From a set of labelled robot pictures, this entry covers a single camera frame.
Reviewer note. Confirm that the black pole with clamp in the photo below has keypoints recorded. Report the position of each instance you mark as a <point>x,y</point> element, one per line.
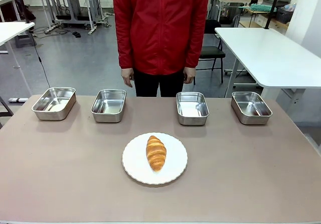
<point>22,3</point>

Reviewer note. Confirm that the small white table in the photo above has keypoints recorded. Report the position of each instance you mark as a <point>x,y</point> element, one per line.
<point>11,31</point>

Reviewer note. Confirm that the dark plastic crate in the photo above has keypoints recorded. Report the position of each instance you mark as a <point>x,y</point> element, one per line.
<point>284,15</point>

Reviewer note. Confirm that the red zip jacket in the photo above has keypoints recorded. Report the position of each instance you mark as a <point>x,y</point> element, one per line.
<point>160,28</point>

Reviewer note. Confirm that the stainless steel rectangular container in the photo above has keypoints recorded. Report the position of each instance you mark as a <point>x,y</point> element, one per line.
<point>109,106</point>
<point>54,104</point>
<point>251,107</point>
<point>192,108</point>

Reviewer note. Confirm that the large white table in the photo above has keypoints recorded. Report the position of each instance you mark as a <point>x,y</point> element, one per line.
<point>270,55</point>

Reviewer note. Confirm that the black folding chair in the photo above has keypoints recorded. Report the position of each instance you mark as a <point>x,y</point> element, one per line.
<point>212,52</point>

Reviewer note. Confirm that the black trousers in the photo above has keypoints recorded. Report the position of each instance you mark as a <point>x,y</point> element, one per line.
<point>148,84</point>

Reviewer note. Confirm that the white power strip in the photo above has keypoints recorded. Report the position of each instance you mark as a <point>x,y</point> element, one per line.
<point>51,28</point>

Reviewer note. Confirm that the thin black stand pole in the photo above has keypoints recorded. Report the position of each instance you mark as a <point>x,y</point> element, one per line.
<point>273,5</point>

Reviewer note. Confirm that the golden brown croissant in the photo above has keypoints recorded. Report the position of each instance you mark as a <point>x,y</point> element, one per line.
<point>156,153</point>

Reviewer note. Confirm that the person's left hand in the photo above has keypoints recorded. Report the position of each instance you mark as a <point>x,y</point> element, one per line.
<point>189,75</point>

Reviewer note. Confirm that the white scalloped plate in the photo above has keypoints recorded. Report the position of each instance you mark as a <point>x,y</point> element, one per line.
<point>135,162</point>

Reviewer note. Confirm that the person's right hand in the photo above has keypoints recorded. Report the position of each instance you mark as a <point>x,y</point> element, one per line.
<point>126,76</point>

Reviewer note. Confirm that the white table foot bar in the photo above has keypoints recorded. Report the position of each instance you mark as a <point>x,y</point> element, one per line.
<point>18,99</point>

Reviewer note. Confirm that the green plastic basket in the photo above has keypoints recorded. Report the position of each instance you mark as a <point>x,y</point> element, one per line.
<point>260,7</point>

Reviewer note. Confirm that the small black floor object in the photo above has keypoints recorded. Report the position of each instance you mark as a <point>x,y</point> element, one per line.
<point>76,34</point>

